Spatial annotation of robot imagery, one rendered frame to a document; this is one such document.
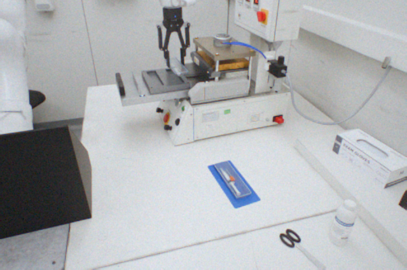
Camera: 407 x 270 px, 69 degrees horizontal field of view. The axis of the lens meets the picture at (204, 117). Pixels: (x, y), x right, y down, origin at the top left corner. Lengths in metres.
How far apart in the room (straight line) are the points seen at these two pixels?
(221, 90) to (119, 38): 1.61
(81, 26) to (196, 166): 1.80
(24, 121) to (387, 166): 1.13
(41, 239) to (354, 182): 0.99
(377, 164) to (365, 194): 0.11
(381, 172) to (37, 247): 1.06
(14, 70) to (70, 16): 1.62
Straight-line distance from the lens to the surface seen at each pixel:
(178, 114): 1.27
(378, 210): 1.07
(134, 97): 1.17
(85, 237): 0.98
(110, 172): 1.16
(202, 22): 2.74
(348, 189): 1.10
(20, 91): 1.05
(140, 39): 2.67
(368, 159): 1.15
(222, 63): 1.24
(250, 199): 1.03
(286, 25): 1.25
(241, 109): 1.27
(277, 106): 1.37
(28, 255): 1.00
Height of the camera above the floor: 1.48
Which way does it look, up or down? 30 degrees down
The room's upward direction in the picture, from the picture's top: 1 degrees clockwise
